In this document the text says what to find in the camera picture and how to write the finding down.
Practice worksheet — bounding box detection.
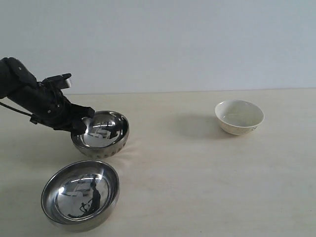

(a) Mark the smooth stainless steel bowl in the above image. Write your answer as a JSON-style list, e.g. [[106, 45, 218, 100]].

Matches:
[[41, 160, 120, 233]]

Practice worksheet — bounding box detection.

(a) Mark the ribbed stainless steel bowl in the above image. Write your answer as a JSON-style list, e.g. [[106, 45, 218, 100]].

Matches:
[[71, 111, 129, 159]]

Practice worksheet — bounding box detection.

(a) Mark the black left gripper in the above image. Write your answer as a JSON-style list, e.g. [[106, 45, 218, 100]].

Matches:
[[9, 85, 95, 135]]

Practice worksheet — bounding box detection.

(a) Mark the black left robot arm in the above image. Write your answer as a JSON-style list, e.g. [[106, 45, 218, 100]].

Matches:
[[0, 57, 95, 135]]

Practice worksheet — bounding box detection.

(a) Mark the cream ceramic bowl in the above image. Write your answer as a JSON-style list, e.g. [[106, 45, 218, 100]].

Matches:
[[214, 100, 265, 136]]

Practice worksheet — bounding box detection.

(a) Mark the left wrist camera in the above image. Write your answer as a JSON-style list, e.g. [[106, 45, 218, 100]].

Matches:
[[41, 73, 72, 90]]

